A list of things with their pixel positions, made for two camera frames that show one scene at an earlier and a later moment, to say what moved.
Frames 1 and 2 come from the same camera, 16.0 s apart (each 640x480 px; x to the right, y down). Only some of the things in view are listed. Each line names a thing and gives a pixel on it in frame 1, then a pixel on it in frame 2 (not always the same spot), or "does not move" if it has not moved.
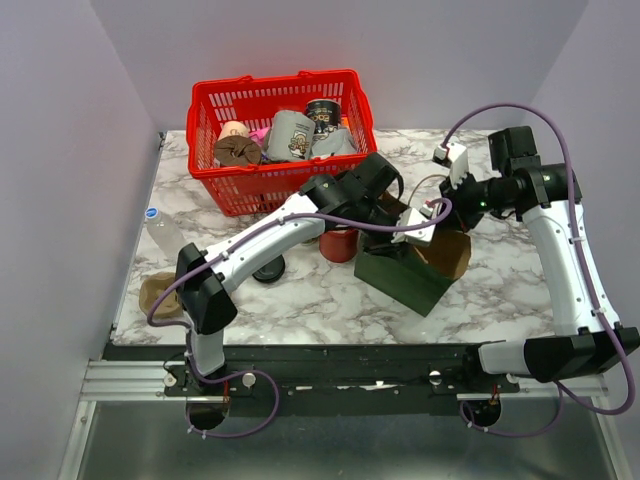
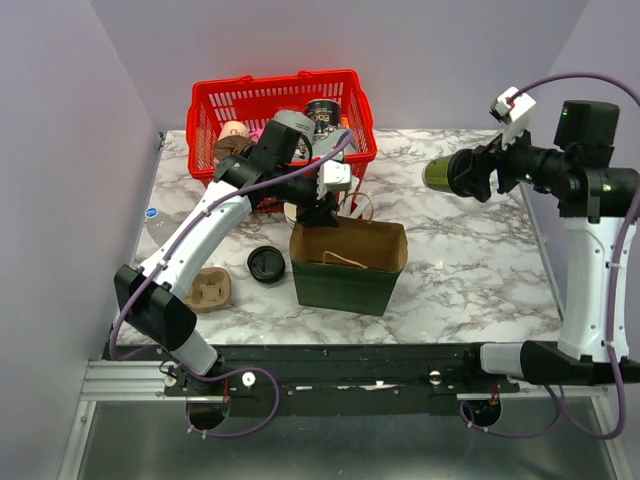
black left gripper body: (379, 242) to (308, 212)
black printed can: (326, 115) does not move
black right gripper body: (471, 199) to (519, 161)
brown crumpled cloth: (237, 150) does not move
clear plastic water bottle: (164, 233) does not move
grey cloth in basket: (340, 141) does not move
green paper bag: (413, 273) to (354, 267)
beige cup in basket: (233, 128) does not move
